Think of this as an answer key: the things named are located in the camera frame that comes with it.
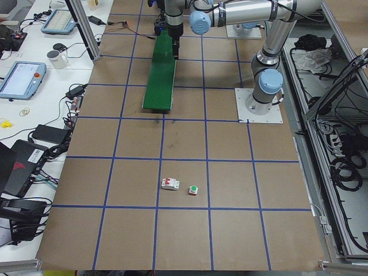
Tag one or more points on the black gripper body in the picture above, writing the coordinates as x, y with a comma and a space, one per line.
176, 30

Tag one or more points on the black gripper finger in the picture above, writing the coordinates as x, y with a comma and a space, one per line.
175, 48

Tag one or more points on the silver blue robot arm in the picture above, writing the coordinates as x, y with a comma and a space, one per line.
281, 14

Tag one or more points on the black round puck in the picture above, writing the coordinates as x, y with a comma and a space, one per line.
59, 47

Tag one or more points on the blue teach pendant far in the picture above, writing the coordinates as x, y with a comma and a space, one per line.
59, 22

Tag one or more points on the blue teach pendant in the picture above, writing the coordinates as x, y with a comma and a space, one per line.
23, 80
59, 22

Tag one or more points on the white mug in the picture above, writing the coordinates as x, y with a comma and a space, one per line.
57, 59

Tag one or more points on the white red circuit breaker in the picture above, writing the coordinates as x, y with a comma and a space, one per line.
170, 184

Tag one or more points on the black power adapter brick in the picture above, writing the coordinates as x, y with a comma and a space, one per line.
51, 134

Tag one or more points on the blue teach pendant near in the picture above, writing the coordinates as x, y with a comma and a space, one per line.
23, 80

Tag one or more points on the aluminium frame post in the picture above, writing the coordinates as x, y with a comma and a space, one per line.
78, 14

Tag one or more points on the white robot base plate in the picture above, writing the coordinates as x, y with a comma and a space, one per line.
251, 111

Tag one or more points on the green push button switch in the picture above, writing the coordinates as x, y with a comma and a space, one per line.
193, 190

